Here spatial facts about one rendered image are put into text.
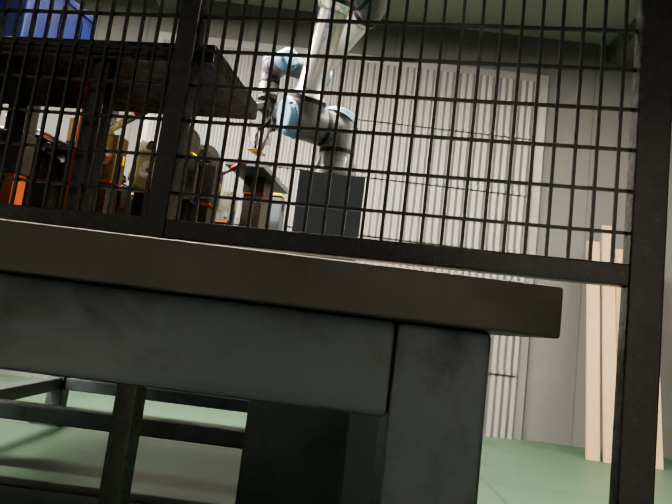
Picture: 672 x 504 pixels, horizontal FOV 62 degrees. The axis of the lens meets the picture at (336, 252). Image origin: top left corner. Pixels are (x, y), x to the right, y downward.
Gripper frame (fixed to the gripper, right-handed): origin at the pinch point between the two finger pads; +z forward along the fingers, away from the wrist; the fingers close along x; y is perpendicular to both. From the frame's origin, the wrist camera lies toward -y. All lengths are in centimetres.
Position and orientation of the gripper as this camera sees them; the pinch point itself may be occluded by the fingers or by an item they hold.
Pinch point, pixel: (257, 147)
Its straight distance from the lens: 205.2
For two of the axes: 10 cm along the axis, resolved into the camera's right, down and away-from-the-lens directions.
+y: 3.3, 1.7, 9.3
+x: -9.4, -0.7, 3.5
